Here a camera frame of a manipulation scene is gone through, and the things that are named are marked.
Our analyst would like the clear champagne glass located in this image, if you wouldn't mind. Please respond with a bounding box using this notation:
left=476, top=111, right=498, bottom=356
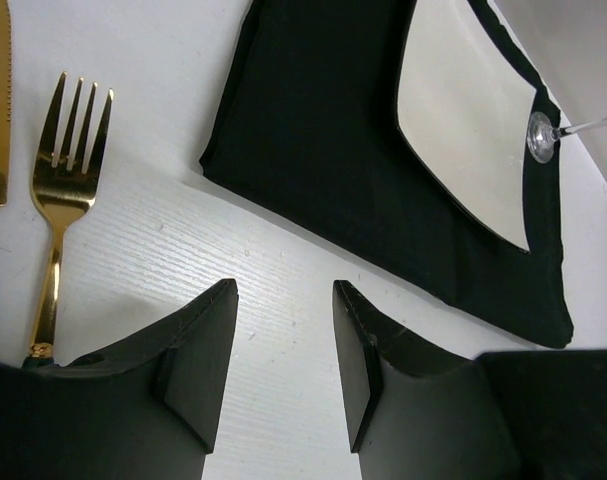
left=526, top=111, right=607, bottom=164

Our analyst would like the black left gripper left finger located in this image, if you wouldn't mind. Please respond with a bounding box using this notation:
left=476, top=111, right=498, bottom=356
left=0, top=279, right=238, bottom=479

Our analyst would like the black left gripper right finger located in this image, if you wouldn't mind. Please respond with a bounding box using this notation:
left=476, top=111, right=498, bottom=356
left=332, top=280, right=607, bottom=479

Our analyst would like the square white plate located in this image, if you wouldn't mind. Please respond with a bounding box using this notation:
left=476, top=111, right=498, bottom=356
left=396, top=1, right=536, bottom=252

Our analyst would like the black cloth placemat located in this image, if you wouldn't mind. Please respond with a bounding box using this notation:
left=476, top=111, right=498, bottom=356
left=200, top=1, right=574, bottom=348

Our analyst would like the gold fork green handle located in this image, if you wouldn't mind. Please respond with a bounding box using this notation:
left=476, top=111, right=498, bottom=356
left=22, top=72, right=114, bottom=370

